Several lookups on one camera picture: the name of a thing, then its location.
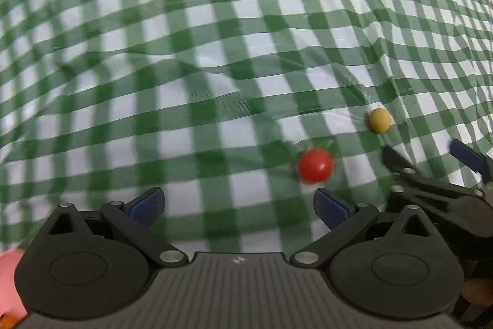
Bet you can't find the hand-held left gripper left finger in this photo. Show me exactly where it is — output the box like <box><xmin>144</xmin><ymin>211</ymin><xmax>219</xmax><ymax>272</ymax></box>
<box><xmin>48</xmin><ymin>187</ymin><xmax>189</xmax><ymax>268</ymax></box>

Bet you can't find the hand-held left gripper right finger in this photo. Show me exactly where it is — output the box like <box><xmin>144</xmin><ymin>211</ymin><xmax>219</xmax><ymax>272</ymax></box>
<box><xmin>289</xmin><ymin>188</ymin><xmax>433</xmax><ymax>268</ymax></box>

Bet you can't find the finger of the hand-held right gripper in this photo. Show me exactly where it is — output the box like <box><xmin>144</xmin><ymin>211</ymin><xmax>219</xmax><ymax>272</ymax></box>
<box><xmin>449</xmin><ymin>138</ymin><xmax>493</xmax><ymax>187</ymax></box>
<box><xmin>381</xmin><ymin>146</ymin><xmax>486</xmax><ymax>205</ymax></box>

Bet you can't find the red cherry tomato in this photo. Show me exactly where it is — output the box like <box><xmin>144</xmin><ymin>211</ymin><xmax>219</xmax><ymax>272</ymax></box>
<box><xmin>298</xmin><ymin>149</ymin><xmax>334</xmax><ymax>184</ymax></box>

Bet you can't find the yellow-green round fruit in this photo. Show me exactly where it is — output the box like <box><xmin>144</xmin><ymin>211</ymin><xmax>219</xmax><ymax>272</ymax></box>
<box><xmin>369</xmin><ymin>108</ymin><xmax>392</xmax><ymax>134</ymax></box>

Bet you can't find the pink plate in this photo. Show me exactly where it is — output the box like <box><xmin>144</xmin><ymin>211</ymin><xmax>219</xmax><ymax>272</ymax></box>
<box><xmin>0</xmin><ymin>248</ymin><xmax>30</xmax><ymax>320</ymax></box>

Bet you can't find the green checked tablecloth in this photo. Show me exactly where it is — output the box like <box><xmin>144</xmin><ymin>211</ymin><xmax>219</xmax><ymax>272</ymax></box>
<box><xmin>0</xmin><ymin>0</ymin><xmax>493</xmax><ymax>256</ymax></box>

